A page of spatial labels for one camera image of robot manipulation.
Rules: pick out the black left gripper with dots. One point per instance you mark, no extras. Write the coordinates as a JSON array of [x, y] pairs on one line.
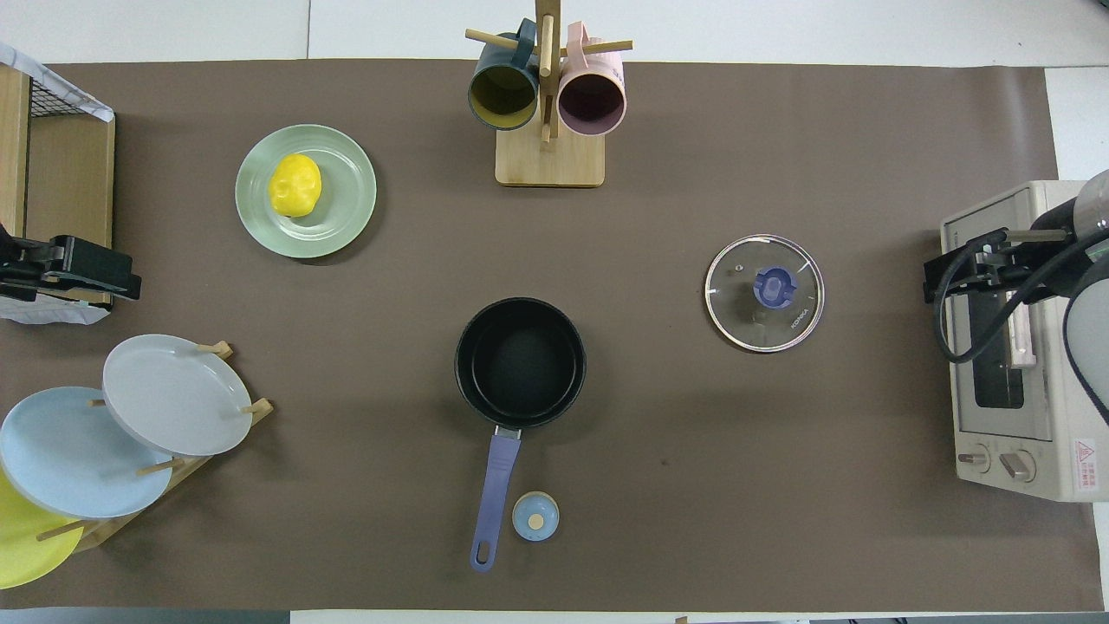
[[22, 256]]

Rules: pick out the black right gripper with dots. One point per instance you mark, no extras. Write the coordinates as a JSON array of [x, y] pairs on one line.
[[1053, 221]]

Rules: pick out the yellow potato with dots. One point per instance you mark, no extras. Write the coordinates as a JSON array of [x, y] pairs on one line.
[[295, 185]]

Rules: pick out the glass lid with blue knob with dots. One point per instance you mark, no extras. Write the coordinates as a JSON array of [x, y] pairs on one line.
[[745, 299]]

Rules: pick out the grey plate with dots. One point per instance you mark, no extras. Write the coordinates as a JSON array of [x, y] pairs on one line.
[[178, 394]]

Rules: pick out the light blue plate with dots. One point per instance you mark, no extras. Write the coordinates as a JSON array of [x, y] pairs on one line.
[[74, 455]]

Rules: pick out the wooden plate rack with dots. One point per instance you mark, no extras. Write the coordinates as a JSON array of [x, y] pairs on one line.
[[186, 468]]

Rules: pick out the mint green plate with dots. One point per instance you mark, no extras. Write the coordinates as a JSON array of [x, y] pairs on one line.
[[346, 204]]

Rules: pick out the yellow plate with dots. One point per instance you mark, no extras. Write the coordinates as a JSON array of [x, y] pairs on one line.
[[26, 546]]

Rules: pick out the wooden shelf board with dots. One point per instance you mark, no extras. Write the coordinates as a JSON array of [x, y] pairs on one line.
[[10, 113], [74, 191]]

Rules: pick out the white checked cloth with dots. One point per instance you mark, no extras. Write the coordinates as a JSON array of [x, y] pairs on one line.
[[35, 74]]

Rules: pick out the beige toaster oven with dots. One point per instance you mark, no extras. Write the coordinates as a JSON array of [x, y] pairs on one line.
[[1031, 451]]

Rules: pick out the brown table mat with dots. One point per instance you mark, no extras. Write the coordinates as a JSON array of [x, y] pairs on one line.
[[780, 477]]

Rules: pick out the pink ribbed mug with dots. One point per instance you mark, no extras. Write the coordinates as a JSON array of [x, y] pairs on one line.
[[592, 104]]

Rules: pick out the wooden mug tree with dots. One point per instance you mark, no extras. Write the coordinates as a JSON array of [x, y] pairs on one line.
[[550, 160]]

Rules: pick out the dark blue saucepan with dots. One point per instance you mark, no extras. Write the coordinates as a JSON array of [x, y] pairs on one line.
[[520, 364]]

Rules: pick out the dark teal mug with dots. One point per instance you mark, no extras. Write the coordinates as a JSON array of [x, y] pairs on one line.
[[502, 95]]

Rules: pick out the small blue white knob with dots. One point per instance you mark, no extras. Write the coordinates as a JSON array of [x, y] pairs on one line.
[[535, 516]]

